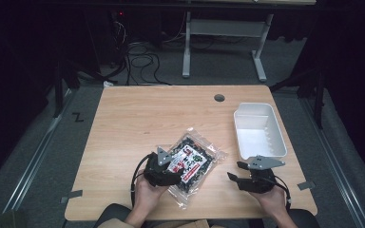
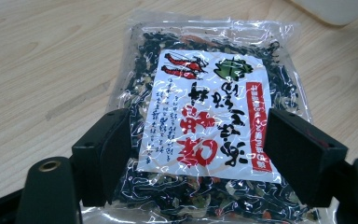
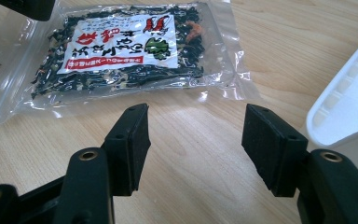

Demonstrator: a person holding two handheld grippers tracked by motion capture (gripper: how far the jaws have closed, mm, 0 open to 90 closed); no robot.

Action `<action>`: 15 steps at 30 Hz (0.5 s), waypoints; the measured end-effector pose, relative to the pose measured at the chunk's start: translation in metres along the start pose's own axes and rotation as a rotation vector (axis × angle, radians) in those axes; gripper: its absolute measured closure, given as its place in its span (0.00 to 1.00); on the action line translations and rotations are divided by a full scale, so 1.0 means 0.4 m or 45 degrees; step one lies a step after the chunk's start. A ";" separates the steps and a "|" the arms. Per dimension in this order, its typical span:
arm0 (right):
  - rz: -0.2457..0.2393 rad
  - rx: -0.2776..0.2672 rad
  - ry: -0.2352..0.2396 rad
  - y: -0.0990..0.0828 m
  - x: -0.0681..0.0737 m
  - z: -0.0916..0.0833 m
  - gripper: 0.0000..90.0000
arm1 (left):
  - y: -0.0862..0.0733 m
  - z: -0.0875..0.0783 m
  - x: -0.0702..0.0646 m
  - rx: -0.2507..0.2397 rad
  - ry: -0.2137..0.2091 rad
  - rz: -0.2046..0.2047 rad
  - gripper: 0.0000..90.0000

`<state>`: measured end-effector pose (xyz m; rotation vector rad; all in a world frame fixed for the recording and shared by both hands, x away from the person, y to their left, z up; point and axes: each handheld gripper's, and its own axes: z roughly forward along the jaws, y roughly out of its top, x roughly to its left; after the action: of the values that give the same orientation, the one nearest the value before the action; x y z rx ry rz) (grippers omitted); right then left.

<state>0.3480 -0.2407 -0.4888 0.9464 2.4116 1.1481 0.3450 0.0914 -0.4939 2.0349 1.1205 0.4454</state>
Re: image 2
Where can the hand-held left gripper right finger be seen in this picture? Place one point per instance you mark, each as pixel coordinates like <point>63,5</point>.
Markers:
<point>304,158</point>

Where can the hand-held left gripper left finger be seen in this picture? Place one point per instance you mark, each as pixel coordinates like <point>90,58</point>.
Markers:
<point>101,155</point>

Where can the clear packet of dried seaweed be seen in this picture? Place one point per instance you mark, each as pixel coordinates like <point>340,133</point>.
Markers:
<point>211,124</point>

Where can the white tray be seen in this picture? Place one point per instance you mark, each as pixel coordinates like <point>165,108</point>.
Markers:
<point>335,9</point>

